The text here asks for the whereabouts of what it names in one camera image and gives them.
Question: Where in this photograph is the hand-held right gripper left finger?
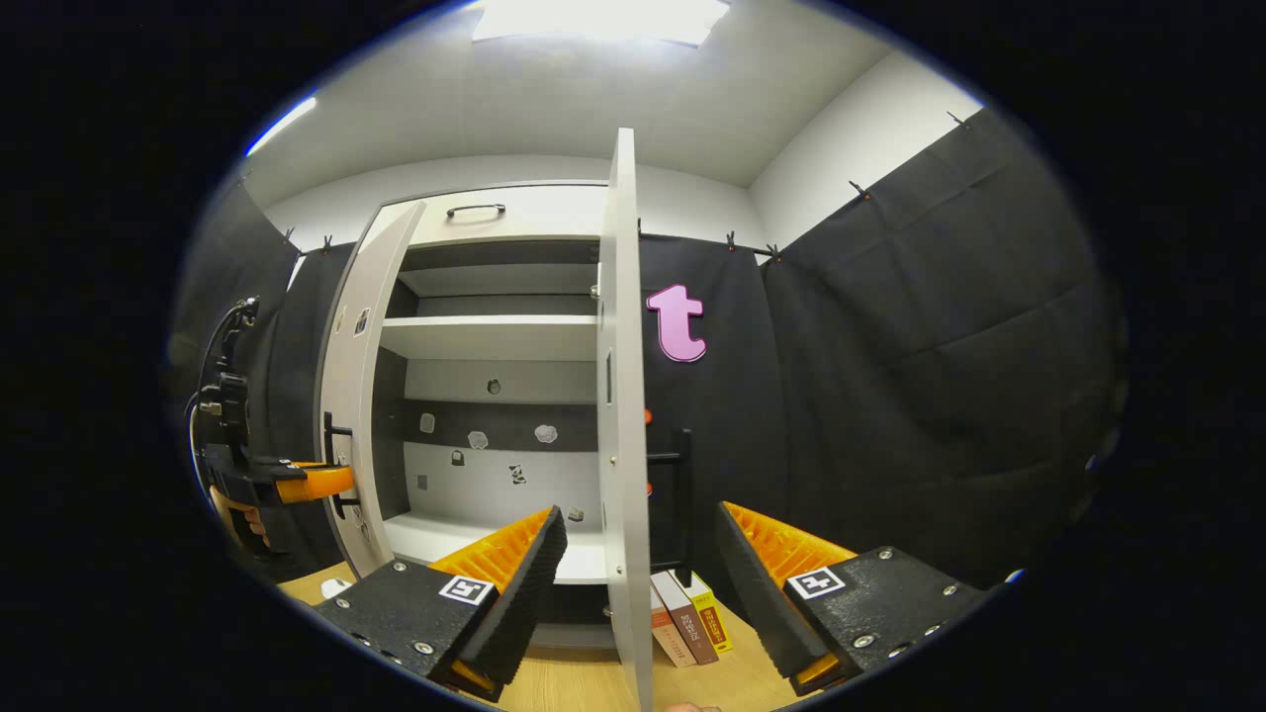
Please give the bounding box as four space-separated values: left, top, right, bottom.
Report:
312 505 570 701

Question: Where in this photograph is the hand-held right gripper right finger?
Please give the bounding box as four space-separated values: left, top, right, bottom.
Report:
714 500 995 696

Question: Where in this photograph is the beige cabinet door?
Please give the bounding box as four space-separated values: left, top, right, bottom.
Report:
316 201 427 580
596 127 693 712

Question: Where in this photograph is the beige double-door shoe cabinet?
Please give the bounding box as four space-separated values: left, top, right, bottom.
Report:
368 180 612 651

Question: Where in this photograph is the salmon spine book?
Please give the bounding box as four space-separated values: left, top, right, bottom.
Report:
650 585 696 668

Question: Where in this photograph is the black backdrop cloth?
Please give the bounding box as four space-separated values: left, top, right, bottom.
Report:
168 109 1129 594

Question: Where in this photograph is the ceiling strip light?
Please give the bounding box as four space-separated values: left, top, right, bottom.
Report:
245 95 317 157

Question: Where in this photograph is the ceiling light panel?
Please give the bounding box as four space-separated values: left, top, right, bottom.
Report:
472 0 731 47

